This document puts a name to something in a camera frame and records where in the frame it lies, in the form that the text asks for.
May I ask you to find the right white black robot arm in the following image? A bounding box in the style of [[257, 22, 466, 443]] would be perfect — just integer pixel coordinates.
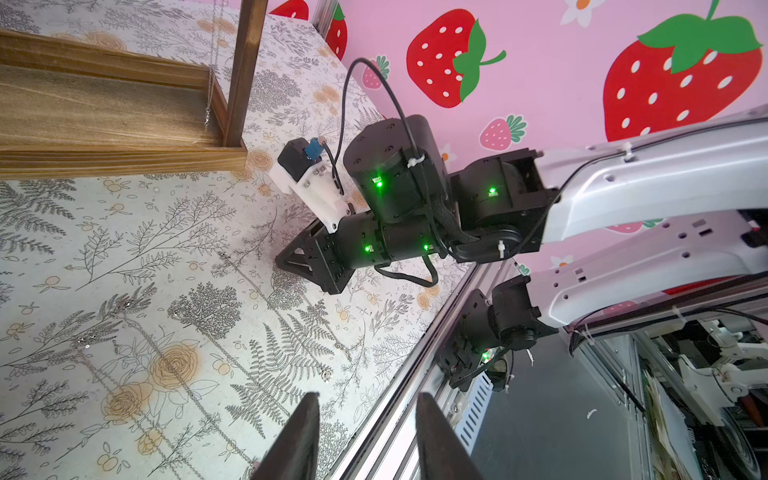
[[275, 113, 767, 295]]

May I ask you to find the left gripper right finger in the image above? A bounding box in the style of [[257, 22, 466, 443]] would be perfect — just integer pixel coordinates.
[[416, 393, 482, 480]]

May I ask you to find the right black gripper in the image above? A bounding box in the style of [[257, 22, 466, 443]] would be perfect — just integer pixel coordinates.
[[275, 218, 360, 294]]

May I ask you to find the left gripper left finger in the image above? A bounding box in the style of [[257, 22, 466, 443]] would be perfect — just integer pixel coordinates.
[[250, 392, 320, 480]]

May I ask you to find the wooden jewelry display stand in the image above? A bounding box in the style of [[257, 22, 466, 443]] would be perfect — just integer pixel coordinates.
[[1, 1, 267, 180]]

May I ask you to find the aluminium rail frame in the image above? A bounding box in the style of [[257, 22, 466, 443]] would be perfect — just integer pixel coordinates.
[[326, 259, 518, 479]]

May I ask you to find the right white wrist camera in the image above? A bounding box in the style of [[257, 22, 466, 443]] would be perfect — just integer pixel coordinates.
[[269, 137, 352, 233]]

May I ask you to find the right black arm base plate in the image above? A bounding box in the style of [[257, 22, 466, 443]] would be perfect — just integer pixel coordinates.
[[436, 289, 514, 393]]

